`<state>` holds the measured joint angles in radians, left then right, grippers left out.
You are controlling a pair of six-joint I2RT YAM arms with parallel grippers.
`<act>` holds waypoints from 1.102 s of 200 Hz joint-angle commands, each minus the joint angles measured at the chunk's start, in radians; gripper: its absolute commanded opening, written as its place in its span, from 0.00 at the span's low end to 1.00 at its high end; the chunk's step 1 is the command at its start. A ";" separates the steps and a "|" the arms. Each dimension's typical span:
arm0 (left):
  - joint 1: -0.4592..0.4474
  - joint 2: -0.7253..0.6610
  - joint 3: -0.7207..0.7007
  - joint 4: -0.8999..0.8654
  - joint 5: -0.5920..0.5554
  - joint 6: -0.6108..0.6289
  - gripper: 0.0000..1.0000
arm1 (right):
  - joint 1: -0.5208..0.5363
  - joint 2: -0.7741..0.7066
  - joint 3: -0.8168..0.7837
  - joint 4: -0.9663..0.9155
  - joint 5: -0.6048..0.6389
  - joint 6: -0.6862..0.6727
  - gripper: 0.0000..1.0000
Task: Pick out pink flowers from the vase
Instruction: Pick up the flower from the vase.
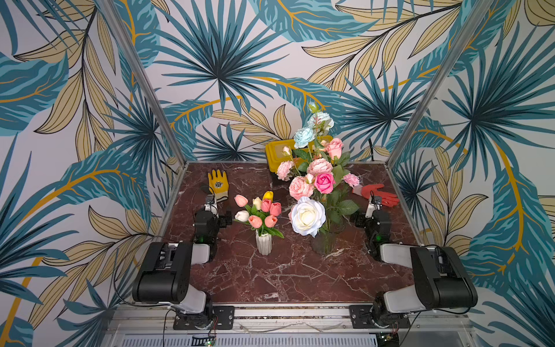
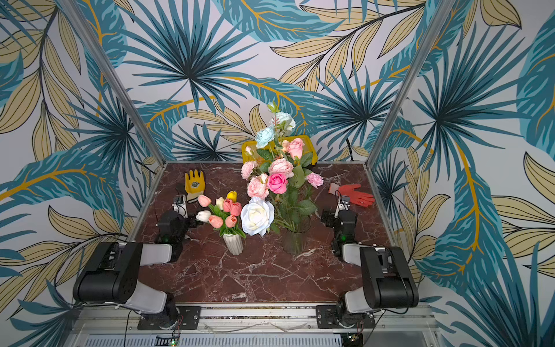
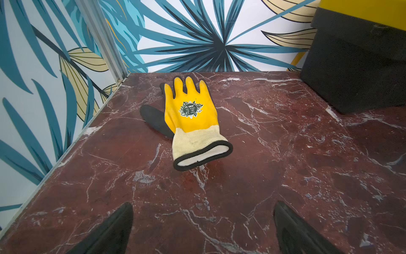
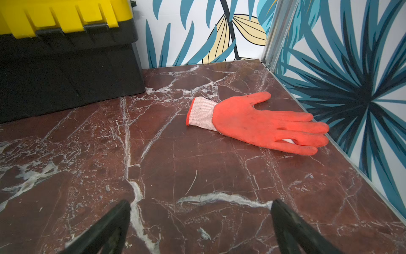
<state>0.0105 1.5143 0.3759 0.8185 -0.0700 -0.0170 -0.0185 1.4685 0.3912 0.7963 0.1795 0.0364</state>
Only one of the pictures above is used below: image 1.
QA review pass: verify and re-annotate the yellow work glove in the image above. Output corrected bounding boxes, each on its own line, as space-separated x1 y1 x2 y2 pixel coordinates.
208 169 229 202

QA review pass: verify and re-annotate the yellow toolbox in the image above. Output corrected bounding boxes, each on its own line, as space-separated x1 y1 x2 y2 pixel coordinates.
265 135 333 174

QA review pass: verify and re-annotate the tulip bouquet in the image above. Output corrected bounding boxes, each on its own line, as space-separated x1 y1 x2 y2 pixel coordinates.
234 191 284 239

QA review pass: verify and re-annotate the red work glove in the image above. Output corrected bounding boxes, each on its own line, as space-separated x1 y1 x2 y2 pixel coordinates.
352 184 400 208

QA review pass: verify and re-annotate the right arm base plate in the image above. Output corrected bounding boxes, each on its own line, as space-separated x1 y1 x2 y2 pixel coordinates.
348 304 410 329

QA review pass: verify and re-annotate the magenta rose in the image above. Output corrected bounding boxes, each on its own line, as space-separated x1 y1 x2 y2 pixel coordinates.
314 173 335 195

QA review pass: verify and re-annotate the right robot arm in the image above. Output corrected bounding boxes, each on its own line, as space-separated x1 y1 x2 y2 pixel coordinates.
350 210 478 327

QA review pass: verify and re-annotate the white rose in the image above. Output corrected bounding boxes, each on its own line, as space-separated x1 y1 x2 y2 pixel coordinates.
288 197 326 237

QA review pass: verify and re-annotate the glass vase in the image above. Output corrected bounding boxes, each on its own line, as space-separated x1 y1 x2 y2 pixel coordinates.
311 221 345 256

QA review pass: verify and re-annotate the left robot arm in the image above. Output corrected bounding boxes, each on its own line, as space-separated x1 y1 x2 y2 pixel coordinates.
132 210 232 320

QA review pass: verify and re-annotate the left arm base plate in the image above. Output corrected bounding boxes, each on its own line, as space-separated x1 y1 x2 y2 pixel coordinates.
173 306 236 331

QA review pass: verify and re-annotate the pink carnation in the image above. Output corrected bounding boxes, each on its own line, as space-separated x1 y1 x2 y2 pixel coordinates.
343 173 360 188

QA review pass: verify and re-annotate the white ribbed vase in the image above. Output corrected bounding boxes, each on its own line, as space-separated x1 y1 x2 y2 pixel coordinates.
256 234 273 256

